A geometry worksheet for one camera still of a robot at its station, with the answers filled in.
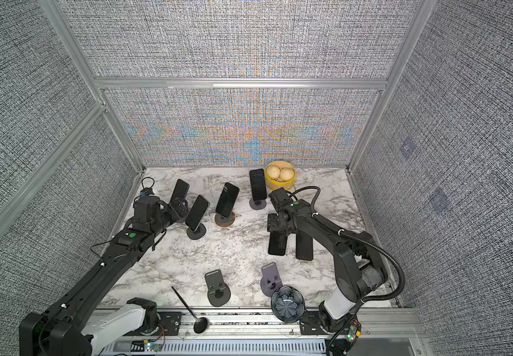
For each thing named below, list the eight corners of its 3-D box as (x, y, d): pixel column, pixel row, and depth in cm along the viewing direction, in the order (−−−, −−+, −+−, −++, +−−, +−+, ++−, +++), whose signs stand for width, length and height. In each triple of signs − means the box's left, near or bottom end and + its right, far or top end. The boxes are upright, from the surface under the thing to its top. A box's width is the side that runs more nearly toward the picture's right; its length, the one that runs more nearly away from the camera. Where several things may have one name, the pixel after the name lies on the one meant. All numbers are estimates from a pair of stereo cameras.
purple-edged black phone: (253, 207, 106) (253, 185, 93) (250, 193, 111) (249, 170, 99) (266, 205, 107) (267, 182, 94) (261, 191, 112) (262, 168, 100)
